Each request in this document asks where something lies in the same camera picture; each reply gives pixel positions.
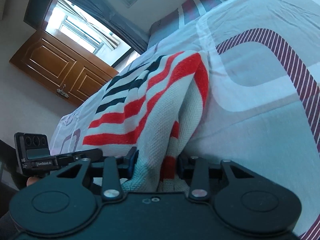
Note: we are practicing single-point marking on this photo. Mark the striped grey maroon bed sheet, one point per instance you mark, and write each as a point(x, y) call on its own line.
point(177, 19)

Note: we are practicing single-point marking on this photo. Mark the grey left curtain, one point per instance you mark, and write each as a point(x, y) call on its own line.
point(103, 12)

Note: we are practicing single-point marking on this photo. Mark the brown wooden door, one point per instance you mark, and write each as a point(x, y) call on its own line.
point(52, 59)

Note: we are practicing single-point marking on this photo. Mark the metal door handle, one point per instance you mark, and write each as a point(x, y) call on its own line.
point(61, 91)

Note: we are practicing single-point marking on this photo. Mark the red black striped knit sweater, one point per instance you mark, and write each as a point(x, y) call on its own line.
point(155, 108)

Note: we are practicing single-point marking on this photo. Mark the person's left hand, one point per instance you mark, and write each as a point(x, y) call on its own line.
point(32, 180)

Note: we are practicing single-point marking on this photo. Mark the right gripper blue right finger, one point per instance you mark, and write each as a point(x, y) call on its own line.
point(183, 169)

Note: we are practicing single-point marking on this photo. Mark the white patterned bed quilt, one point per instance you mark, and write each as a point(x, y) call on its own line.
point(262, 108)

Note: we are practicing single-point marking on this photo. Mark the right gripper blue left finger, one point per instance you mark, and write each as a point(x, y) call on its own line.
point(130, 161)

